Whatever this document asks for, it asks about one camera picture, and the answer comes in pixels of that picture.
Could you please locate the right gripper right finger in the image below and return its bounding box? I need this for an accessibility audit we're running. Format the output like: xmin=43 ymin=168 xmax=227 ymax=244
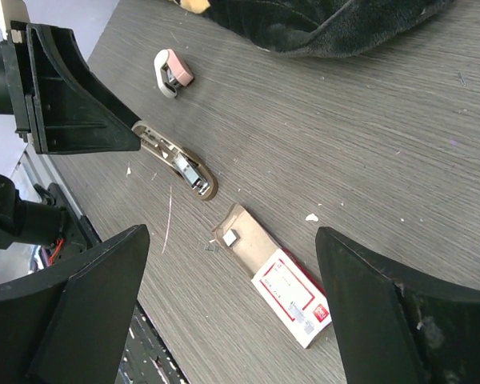
xmin=315 ymin=227 xmax=480 ymax=383

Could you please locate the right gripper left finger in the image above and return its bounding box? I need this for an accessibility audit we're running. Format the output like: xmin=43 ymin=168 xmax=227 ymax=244
xmin=0 ymin=225 xmax=150 ymax=383

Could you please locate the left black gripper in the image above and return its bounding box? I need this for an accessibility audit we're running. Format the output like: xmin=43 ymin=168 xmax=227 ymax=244
xmin=1 ymin=22 xmax=141 ymax=155

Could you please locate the red white staple box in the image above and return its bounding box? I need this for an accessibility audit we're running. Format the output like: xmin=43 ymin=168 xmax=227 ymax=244
xmin=212 ymin=203 xmax=332 ymax=349

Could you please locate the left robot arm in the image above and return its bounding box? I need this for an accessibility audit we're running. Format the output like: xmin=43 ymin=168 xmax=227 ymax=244
xmin=0 ymin=22 xmax=140 ymax=249

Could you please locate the grey staple strip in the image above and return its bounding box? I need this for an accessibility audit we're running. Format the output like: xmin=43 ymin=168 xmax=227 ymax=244
xmin=222 ymin=229 xmax=241 ymax=248

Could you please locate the black floral plush blanket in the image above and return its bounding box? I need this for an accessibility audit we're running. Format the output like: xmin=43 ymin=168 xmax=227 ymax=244
xmin=170 ymin=0 xmax=457 ymax=59

